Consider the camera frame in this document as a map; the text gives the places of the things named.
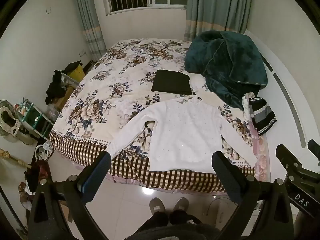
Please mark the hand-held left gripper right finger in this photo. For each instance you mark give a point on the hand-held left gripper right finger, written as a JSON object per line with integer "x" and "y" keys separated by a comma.
{"x": 222, "y": 172}

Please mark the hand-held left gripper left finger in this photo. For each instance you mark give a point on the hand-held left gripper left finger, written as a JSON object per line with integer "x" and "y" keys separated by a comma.
{"x": 98, "y": 170}

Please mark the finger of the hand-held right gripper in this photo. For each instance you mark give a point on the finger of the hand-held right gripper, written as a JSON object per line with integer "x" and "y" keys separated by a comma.
{"x": 290, "y": 156}
{"x": 314, "y": 148}

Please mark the white sweater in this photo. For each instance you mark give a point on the white sweater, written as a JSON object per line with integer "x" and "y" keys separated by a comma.
{"x": 185, "y": 135}

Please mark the black white striped garment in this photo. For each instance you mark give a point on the black white striped garment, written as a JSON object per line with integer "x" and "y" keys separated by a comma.
{"x": 262, "y": 115}

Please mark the grey slipper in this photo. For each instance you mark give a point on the grey slipper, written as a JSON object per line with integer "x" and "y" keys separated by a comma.
{"x": 156, "y": 205}
{"x": 180, "y": 203}

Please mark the dark red cloth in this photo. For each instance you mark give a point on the dark red cloth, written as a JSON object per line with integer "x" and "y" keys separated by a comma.
{"x": 41, "y": 171}

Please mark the white curved headboard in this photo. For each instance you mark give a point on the white curved headboard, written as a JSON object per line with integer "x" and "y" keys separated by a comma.
{"x": 281, "y": 100}

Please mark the person's right leg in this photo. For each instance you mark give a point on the person's right leg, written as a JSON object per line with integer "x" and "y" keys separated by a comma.
{"x": 185, "y": 218}

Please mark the person's leg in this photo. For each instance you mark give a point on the person's leg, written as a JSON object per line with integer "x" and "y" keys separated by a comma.
{"x": 185, "y": 218}
{"x": 155, "y": 221}

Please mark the white cloth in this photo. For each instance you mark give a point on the white cloth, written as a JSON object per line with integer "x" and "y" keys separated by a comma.
{"x": 246, "y": 105}

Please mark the clear plastic bag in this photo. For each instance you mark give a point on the clear plastic bag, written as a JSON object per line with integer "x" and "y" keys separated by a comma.
{"x": 52, "y": 113}

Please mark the person's left leg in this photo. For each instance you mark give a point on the person's left leg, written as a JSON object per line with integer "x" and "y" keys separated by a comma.
{"x": 155, "y": 221}

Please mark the cardboard box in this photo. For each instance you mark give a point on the cardboard box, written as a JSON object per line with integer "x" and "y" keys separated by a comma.
{"x": 64, "y": 100}

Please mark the bed with floral bedspread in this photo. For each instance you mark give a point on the bed with floral bedspread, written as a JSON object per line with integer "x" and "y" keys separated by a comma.
{"x": 112, "y": 92}

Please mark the green storage rack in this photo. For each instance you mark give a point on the green storage rack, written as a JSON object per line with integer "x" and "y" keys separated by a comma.
{"x": 32, "y": 120}

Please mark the wooden broom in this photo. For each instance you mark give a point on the wooden broom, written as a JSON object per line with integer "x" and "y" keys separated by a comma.
{"x": 15, "y": 161}

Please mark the white plastic bin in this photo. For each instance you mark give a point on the white plastic bin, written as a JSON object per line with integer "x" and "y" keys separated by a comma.
{"x": 67, "y": 81}

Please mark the yellow box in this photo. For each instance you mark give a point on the yellow box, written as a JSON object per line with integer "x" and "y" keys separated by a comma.
{"x": 77, "y": 74}

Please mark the white floor fan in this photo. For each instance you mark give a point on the white floor fan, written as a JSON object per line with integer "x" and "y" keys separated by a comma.
{"x": 8, "y": 120}

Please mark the black folded garment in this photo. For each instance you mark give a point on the black folded garment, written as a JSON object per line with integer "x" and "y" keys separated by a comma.
{"x": 171, "y": 81}

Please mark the small black cloth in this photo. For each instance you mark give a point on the small black cloth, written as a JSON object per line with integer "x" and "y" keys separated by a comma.
{"x": 72, "y": 66}

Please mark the dark green plush blanket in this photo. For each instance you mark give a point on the dark green plush blanket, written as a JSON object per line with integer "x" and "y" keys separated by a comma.
{"x": 225, "y": 62}

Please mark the grey-green curtain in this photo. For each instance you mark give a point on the grey-green curtain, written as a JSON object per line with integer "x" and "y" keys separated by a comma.
{"x": 217, "y": 5}
{"x": 87, "y": 17}

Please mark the white wall socket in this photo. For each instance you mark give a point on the white wall socket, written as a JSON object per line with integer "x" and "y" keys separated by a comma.
{"x": 82, "y": 53}

